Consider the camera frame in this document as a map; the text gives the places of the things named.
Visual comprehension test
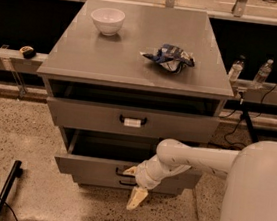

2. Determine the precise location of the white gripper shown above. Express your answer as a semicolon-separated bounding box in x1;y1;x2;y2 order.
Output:
123;155;190;210

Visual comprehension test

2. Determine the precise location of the grey drawer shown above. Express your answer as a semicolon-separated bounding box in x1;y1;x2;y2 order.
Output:
52;126;207;193
72;175;183;196
47;97;219;143

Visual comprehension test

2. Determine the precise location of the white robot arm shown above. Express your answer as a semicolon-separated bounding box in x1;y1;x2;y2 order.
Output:
125;139;277;221

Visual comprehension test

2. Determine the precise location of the grey bottom drawer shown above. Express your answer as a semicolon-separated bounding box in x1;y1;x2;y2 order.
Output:
72;175;183;196

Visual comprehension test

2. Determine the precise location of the grey top drawer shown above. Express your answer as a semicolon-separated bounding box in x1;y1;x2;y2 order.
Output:
47;97;219;143

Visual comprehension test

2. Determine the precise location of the grey drawer cabinet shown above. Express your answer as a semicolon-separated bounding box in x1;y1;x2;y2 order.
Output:
27;0;244;174

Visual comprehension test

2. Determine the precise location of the black stand leg left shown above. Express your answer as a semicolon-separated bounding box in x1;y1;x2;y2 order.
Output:
0;160;21;213

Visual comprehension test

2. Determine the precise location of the black stand leg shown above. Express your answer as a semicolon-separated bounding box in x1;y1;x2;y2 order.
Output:
240;103;259;143
0;160;21;213

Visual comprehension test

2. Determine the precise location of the crumpled blue chip bag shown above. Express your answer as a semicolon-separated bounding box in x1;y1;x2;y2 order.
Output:
141;43;195;74

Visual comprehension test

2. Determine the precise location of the black stand leg right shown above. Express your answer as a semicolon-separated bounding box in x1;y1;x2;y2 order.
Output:
240;103;259;143

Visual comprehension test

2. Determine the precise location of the clear water bottle left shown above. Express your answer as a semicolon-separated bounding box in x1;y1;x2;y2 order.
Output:
227;56;246;84

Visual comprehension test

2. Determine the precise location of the clear water bottle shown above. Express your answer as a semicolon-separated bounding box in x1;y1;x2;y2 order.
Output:
252;59;273;89
227;56;246;84

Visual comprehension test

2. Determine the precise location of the clear water bottle right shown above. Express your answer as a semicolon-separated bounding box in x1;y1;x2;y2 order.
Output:
252;59;273;89

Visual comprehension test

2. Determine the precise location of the white bowl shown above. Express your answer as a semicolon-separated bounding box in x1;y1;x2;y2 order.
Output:
91;7;126;36

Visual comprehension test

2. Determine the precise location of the yellow black tape measure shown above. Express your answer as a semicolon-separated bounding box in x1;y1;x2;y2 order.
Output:
20;45;37;60

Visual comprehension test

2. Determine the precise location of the black power adapter cable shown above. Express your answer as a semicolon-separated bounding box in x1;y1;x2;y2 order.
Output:
223;78;277;153

